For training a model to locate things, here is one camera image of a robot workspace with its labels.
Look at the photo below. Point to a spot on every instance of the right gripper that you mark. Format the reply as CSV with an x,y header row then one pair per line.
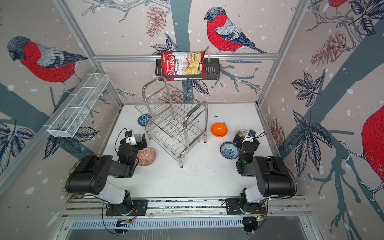
x,y
245,142

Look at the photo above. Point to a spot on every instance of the black wall basket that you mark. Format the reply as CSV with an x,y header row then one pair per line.
x,y
212,68

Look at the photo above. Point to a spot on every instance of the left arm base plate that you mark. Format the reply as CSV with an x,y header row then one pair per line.
x,y
131,209

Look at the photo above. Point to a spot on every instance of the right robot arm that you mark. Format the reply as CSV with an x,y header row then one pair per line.
x,y
273,178

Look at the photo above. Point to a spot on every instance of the aluminium front rail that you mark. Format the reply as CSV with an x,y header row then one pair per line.
x,y
197,207

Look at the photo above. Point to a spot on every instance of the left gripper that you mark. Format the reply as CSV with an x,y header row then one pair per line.
x,y
139,142

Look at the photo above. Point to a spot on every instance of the blue floral ceramic bowl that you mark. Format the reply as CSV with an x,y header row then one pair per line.
x,y
229,150

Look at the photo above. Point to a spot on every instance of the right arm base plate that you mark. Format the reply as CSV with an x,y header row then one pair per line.
x,y
236,206

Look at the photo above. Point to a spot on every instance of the dark blue patterned bowl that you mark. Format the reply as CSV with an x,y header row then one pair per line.
x,y
144,119

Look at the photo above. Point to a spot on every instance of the red cassava chips bag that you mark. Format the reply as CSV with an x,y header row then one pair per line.
x,y
182,63

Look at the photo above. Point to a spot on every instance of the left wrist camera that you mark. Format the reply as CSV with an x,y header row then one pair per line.
x,y
130,138

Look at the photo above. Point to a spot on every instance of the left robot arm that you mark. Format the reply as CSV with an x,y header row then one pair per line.
x,y
90,177

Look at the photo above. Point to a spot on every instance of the stainless steel dish rack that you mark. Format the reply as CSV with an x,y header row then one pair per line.
x,y
178,121

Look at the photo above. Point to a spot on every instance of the white wire mesh shelf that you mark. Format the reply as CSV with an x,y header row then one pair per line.
x,y
71,118

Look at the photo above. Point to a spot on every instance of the orange plastic bowl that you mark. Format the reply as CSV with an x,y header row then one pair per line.
x,y
219,130

